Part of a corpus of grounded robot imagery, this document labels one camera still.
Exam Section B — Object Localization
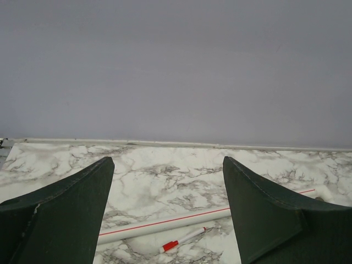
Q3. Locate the white PVC pipe frame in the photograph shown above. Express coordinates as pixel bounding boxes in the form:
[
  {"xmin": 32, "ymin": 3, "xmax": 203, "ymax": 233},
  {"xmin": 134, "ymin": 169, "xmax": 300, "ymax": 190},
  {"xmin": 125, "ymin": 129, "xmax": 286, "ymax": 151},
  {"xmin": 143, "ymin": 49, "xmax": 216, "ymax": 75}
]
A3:
[{"xmin": 96, "ymin": 188, "xmax": 317, "ymax": 245}]

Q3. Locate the red white marker pen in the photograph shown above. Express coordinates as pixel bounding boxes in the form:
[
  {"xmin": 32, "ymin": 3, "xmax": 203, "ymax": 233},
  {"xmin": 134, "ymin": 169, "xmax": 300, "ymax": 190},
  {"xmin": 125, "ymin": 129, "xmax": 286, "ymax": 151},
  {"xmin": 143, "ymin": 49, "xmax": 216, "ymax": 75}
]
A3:
[{"xmin": 159, "ymin": 227, "xmax": 207, "ymax": 254}]

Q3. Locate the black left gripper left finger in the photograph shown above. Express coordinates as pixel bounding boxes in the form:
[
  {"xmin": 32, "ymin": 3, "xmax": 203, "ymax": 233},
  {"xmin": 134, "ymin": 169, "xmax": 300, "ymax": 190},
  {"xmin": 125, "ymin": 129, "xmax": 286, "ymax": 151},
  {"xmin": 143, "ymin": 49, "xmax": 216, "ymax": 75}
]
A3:
[{"xmin": 1, "ymin": 157, "xmax": 114, "ymax": 263}]

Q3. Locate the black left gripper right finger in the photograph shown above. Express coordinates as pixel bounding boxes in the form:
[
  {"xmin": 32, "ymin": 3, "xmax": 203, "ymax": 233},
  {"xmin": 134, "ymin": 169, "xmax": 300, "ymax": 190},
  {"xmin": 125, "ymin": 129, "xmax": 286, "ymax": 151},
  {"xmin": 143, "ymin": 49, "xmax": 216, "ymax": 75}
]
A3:
[{"xmin": 223, "ymin": 156, "xmax": 351, "ymax": 263}]

